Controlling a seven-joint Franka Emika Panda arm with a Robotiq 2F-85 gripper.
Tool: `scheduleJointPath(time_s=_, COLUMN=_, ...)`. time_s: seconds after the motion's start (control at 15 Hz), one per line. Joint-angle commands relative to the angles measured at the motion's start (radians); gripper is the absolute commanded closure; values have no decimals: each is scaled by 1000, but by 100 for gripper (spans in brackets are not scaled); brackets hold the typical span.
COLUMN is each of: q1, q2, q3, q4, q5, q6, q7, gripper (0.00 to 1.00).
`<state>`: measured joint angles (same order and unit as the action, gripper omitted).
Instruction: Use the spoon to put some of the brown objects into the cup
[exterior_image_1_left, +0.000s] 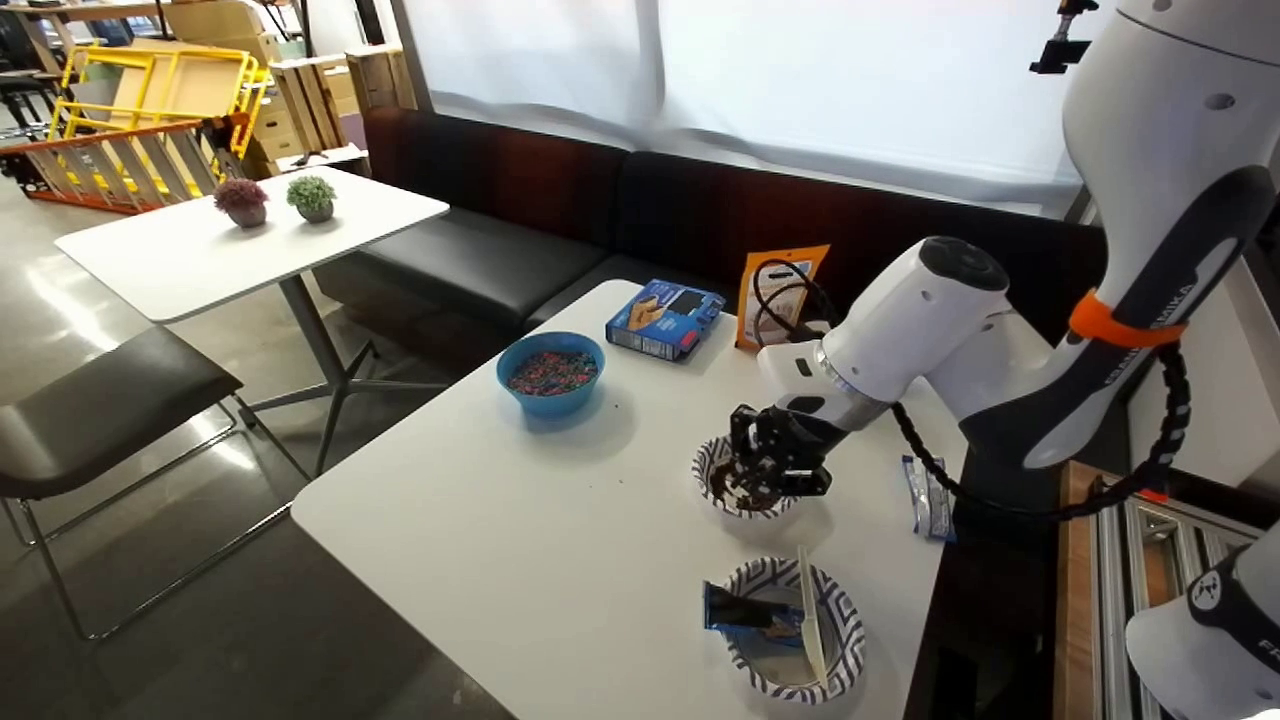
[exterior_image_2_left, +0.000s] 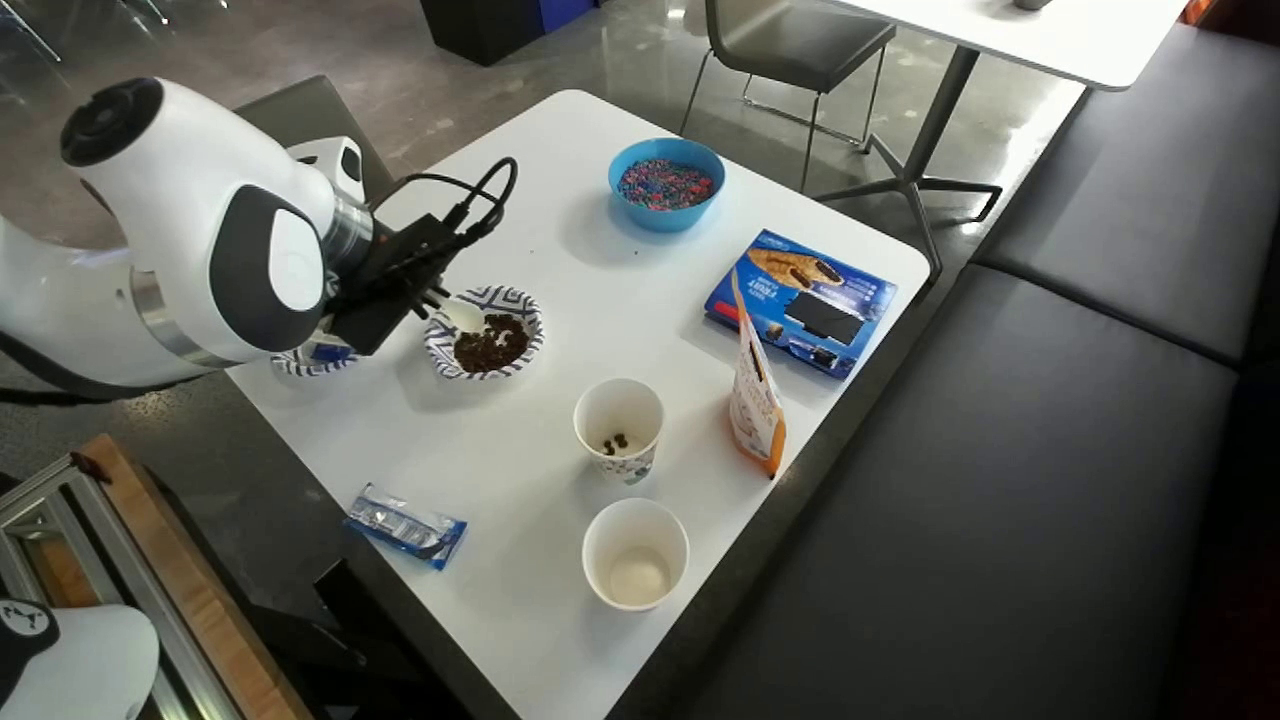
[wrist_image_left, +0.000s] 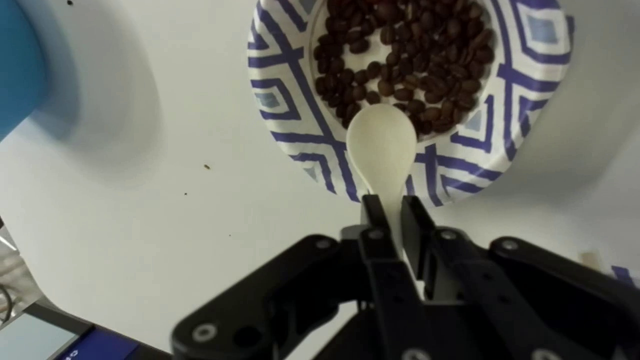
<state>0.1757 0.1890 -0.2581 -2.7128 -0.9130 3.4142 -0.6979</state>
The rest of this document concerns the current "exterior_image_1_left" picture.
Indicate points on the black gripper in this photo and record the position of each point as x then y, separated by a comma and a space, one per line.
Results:
811, 436

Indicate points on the patterned paper bowl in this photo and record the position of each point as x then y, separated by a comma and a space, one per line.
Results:
744, 516

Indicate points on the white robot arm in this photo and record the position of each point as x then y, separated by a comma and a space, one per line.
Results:
920, 321

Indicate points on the orange snack pouch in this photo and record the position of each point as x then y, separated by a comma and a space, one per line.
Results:
788, 303

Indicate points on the dark blue wrapper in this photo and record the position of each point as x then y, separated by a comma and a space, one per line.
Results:
744, 618

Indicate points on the silver blue foil packet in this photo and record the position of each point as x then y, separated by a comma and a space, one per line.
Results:
935, 514

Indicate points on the white plastic knife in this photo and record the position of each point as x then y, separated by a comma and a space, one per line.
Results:
814, 625

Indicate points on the blue cookie box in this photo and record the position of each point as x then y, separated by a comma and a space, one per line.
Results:
664, 321

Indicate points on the blue plastic bowl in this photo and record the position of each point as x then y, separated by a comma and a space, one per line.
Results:
550, 407

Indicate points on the multicoloured candy pieces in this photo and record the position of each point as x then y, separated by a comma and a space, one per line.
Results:
552, 373

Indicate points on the wooden board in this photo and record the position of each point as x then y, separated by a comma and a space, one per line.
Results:
1072, 602

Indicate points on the dark bench backrest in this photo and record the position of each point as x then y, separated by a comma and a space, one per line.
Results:
560, 187

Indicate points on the black bench seat cushion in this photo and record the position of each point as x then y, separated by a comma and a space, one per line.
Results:
465, 263

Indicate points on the white window blind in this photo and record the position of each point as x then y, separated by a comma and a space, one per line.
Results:
664, 80

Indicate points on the wooden drawer cabinet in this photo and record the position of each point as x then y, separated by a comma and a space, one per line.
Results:
313, 100

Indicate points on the white side table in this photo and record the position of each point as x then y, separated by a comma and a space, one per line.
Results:
174, 252

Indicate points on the orange striped barrier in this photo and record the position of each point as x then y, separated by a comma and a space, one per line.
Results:
121, 165

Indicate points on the aluminium frame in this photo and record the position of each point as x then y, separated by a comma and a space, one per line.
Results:
1147, 575

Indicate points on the black clamp bracket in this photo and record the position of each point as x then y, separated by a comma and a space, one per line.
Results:
1243, 505

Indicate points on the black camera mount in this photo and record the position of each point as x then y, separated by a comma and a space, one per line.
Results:
1065, 54

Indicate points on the black metal-frame chair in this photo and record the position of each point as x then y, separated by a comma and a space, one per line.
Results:
107, 400

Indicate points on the yellow metal frame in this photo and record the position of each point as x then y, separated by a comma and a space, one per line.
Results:
163, 57

